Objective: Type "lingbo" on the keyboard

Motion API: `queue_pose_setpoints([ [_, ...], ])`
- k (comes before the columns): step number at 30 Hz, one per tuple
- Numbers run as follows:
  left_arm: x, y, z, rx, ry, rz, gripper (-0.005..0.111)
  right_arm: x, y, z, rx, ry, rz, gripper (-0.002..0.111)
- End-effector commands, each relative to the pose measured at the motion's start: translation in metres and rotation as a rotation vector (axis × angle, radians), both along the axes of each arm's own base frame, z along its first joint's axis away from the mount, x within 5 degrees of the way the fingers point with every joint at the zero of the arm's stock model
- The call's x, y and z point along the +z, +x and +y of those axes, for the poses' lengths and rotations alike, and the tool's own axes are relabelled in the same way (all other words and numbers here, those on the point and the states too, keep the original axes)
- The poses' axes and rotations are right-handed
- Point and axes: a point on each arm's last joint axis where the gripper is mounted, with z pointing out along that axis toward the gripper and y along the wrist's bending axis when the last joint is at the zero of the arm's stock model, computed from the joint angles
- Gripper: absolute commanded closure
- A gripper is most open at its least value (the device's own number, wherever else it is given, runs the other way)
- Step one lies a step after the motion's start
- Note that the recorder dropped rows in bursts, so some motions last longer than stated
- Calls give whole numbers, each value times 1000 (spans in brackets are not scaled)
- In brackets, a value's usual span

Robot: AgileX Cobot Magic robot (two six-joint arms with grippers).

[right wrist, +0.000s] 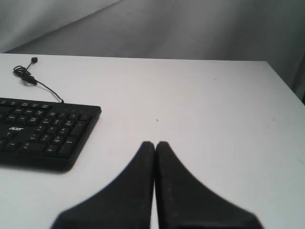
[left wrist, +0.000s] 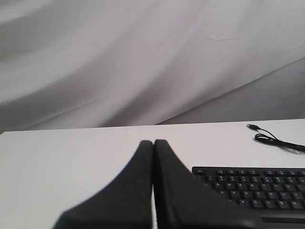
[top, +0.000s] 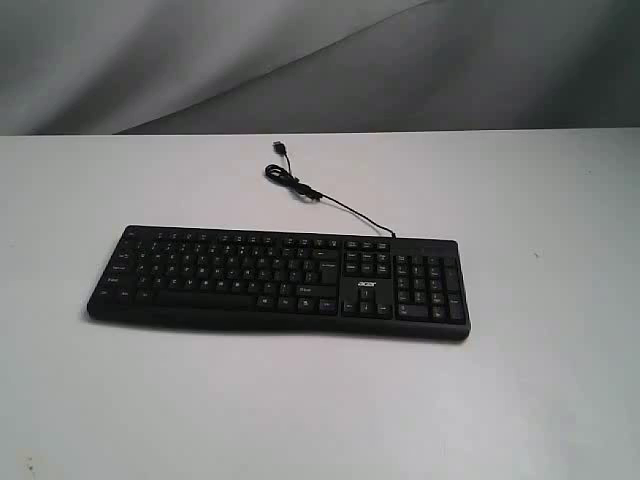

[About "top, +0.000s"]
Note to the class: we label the black acer keyboard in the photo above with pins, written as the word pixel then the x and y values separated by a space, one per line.
pixel 262 281

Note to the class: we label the grey backdrop cloth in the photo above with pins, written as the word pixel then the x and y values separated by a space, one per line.
pixel 230 67

